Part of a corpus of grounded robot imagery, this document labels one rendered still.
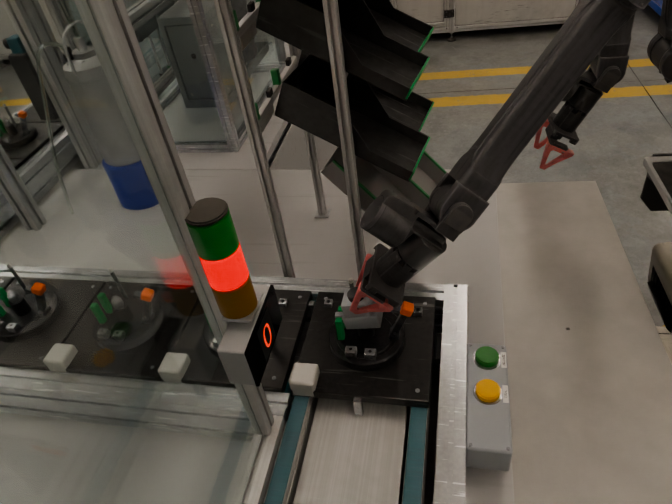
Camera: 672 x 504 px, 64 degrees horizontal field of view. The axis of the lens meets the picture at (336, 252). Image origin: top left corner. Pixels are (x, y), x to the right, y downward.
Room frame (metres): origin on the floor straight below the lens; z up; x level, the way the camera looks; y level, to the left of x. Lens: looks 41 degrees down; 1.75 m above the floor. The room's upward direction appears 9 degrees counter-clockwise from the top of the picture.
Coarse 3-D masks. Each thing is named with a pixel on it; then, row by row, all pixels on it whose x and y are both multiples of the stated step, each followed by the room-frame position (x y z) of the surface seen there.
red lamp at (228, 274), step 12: (240, 252) 0.49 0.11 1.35; (204, 264) 0.48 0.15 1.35; (216, 264) 0.47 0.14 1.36; (228, 264) 0.47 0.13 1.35; (240, 264) 0.48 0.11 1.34; (216, 276) 0.47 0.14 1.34; (228, 276) 0.47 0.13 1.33; (240, 276) 0.48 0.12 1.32; (216, 288) 0.47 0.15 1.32; (228, 288) 0.47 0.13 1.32
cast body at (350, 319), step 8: (352, 288) 0.66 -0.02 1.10; (344, 296) 0.65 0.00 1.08; (352, 296) 0.64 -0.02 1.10; (344, 304) 0.63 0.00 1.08; (360, 304) 0.62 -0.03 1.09; (368, 304) 0.63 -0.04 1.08; (336, 312) 0.66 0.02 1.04; (344, 312) 0.63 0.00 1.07; (368, 312) 0.62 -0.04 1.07; (376, 312) 0.62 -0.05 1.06; (344, 320) 0.63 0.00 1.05; (352, 320) 0.63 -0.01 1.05; (360, 320) 0.62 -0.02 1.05; (368, 320) 0.62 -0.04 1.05; (376, 320) 0.61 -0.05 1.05; (352, 328) 0.63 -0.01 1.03; (360, 328) 0.62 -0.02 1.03
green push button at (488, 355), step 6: (480, 348) 0.58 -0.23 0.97; (486, 348) 0.58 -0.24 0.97; (492, 348) 0.58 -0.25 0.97; (480, 354) 0.57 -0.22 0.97; (486, 354) 0.57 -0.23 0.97; (492, 354) 0.57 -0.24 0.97; (498, 354) 0.57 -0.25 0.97; (480, 360) 0.56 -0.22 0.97; (486, 360) 0.56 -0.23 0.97; (492, 360) 0.55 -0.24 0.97; (498, 360) 0.56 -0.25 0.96; (486, 366) 0.55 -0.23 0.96; (492, 366) 0.55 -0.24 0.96
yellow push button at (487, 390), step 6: (480, 384) 0.51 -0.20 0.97; (486, 384) 0.51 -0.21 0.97; (492, 384) 0.51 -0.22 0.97; (480, 390) 0.50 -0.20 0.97; (486, 390) 0.50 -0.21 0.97; (492, 390) 0.50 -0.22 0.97; (498, 390) 0.49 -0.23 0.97; (480, 396) 0.49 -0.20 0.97; (486, 396) 0.49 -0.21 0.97; (492, 396) 0.48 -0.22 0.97; (498, 396) 0.48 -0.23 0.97
